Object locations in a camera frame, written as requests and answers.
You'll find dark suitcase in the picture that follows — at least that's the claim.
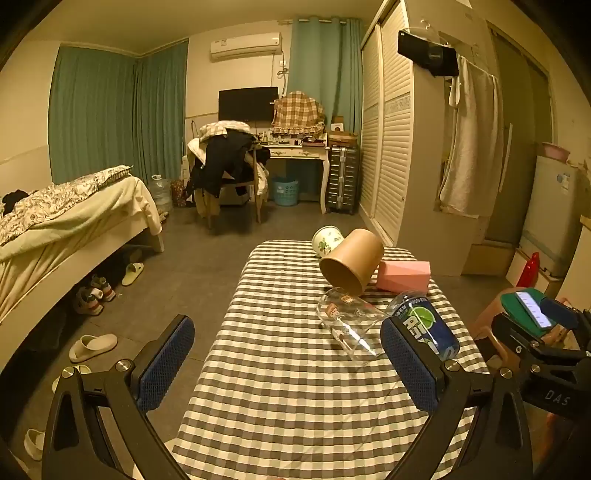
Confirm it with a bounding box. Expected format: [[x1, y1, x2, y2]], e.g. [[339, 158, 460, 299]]
[[325, 145, 361, 216]]

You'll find cream slipper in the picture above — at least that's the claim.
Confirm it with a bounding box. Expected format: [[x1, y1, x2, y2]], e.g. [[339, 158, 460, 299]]
[[122, 262, 145, 287], [24, 429, 47, 461], [52, 364, 93, 394], [69, 334, 118, 363]]

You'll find bed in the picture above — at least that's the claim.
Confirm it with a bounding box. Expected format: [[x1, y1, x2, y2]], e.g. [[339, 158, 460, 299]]
[[0, 165, 165, 372]]

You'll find blue plastic basket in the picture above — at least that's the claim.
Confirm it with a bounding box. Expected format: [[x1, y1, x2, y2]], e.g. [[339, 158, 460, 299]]
[[272, 176, 300, 208]]

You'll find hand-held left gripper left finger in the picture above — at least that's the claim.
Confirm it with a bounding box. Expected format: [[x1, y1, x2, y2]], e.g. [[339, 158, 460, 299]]
[[44, 314, 197, 480]]

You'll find white air conditioner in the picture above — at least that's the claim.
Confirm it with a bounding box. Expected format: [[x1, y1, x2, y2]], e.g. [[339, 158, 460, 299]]
[[210, 32, 283, 64]]

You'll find grey checked tablecloth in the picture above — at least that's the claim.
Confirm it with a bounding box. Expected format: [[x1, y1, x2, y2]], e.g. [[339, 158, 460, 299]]
[[170, 239, 490, 480]]

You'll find wide green curtain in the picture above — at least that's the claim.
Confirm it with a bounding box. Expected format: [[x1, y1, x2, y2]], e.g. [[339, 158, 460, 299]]
[[48, 39, 190, 186]]

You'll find green cloth pad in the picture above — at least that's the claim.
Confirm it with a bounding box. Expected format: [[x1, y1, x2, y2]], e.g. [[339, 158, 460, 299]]
[[501, 288, 548, 337]]

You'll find blue green drink can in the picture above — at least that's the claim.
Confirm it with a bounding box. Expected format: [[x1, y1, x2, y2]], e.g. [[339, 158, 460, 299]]
[[387, 291, 460, 362]]

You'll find pink basin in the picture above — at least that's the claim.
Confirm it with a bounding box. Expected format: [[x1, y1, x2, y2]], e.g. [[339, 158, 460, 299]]
[[540, 141, 574, 162]]

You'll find white louvred wardrobe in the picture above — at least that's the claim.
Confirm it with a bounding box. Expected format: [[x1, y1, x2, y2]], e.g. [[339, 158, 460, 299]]
[[357, 0, 502, 278]]

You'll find floral quilt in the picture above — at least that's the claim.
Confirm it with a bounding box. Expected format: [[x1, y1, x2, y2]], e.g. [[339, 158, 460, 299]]
[[0, 165, 133, 247]]

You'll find red plastic object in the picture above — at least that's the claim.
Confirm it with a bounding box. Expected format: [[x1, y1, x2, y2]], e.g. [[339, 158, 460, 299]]
[[516, 251, 541, 288]]

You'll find white sneaker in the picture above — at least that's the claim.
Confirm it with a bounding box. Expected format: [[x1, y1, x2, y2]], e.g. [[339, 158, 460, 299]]
[[90, 274, 116, 303], [74, 286, 105, 317]]

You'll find dark cloth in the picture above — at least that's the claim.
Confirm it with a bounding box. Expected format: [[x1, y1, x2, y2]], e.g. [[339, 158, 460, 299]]
[[2, 189, 34, 216]]

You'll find clear glass cup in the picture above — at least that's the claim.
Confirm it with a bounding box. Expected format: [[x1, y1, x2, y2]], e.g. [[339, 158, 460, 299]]
[[316, 287, 404, 367]]

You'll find wooden chair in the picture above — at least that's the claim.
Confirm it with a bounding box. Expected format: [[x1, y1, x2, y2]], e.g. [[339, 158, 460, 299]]
[[196, 138, 265, 230]]

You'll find narrow green curtain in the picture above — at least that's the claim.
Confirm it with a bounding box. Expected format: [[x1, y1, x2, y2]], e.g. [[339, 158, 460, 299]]
[[289, 17, 366, 136]]

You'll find white desk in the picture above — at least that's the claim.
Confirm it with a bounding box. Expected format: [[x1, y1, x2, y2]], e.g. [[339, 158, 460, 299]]
[[256, 138, 331, 216]]

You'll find black hanging bag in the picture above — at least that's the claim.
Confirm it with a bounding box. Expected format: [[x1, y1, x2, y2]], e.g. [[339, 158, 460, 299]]
[[397, 28, 461, 78]]

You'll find white refrigerator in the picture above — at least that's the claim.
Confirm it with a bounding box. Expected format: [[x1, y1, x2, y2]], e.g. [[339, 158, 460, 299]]
[[518, 154, 588, 279]]

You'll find white floral cup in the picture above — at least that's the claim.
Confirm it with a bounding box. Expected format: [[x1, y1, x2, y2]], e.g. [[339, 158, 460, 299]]
[[311, 226, 345, 258]]

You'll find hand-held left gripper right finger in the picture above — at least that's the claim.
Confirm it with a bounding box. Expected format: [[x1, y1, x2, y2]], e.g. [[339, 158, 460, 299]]
[[379, 316, 534, 480]]

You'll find brown paper cup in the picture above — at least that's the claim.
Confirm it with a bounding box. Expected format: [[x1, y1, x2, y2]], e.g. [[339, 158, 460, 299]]
[[320, 229, 385, 296]]

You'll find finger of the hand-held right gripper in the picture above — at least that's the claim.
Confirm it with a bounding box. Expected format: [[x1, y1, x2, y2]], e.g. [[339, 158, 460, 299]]
[[491, 312, 548, 370], [539, 296, 591, 335]]

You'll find pink box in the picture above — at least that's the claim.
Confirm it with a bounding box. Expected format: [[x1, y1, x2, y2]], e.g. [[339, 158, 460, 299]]
[[377, 260, 431, 292]]

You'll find large water jug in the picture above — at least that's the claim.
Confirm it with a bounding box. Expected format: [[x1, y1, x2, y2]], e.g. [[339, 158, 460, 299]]
[[148, 174, 173, 214]]

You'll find plaid cloth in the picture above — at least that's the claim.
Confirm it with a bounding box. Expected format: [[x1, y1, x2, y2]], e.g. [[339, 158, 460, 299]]
[[271, 91, 328, 137]]

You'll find black television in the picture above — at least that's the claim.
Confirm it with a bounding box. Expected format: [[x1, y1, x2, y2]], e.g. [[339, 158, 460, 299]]
[[218, 86, 280, 123]]

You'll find white hanging towel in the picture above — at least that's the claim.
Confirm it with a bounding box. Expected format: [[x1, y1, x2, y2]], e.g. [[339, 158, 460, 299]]
[[438, 54, 502, 219]]

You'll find dark jacket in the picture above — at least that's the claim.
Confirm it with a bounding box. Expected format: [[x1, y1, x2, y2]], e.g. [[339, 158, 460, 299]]
[[188, 131, 260, 198]]

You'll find brown plastic stool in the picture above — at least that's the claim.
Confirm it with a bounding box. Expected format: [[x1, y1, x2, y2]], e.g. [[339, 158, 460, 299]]
[[470, 293, 561, 365]]

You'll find dark red bag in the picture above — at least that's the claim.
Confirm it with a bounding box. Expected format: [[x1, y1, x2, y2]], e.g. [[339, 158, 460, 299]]
[[170, 179, 191, 209]]

